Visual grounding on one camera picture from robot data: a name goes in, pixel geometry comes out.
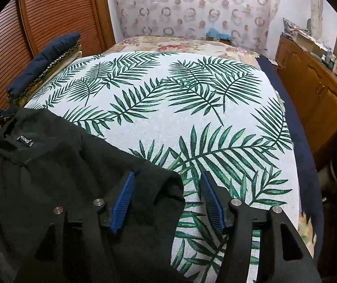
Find beige tied curtain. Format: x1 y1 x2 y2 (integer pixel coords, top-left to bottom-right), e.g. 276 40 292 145
307 0 325 36

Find cardboard box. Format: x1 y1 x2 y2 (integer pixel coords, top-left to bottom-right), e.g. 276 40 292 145
295 32 325 54

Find wooden louvered wardrobe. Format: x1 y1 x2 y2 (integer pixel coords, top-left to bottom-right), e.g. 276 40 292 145
0 0 116 115

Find circle-patterned sheer curtain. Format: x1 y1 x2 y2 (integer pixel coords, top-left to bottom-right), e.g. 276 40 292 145
111 0 281 49

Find black t-shirt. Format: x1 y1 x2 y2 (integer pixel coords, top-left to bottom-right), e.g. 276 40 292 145
0 108 187 283

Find leaf-print sheet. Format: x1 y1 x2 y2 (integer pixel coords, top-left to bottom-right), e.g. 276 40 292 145
24 51 300 280

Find blue plastic bag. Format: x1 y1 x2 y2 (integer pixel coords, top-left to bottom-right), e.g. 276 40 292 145
206 28 231 40

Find dark waste bin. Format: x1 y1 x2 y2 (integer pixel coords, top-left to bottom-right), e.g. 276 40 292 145
328 159 337 183

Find floral blanket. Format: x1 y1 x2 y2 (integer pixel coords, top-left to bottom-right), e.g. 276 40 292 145
102 35 260 61

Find wooden cabinet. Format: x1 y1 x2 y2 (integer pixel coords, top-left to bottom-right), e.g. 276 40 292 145
275 34 337 183

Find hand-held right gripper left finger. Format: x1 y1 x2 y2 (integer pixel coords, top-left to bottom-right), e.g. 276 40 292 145
15 171 136 283

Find patterned bag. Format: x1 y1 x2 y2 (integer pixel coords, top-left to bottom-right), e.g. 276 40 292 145
283 18 311 37

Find dark blue bed sheet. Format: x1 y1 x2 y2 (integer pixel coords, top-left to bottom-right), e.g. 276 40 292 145
255 54 325 260

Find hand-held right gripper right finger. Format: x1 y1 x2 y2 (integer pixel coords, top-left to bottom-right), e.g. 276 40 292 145
199 171 322 283

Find navy blue pillow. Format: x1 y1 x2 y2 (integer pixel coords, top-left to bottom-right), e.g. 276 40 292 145
6 32 82 95

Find pale floral quilt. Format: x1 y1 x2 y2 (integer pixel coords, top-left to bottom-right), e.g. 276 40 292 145
298 209 318 257

